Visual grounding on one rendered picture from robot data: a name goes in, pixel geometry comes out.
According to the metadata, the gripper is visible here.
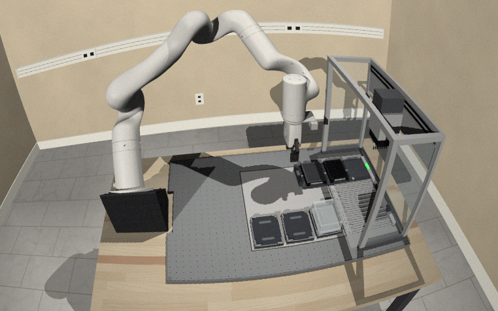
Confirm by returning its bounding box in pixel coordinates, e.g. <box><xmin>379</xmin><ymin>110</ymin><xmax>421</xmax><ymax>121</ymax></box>
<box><xmin>284</xmin><ymin>119</ymin><xmax>302</xmax><ymax>162</ymax></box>

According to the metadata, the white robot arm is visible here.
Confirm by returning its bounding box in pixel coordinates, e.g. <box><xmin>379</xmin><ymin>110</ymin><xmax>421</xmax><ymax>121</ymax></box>
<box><xmin>105</xmin><ymin>10</ymin><xmax>320</xmax><ymax>194</ymax></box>

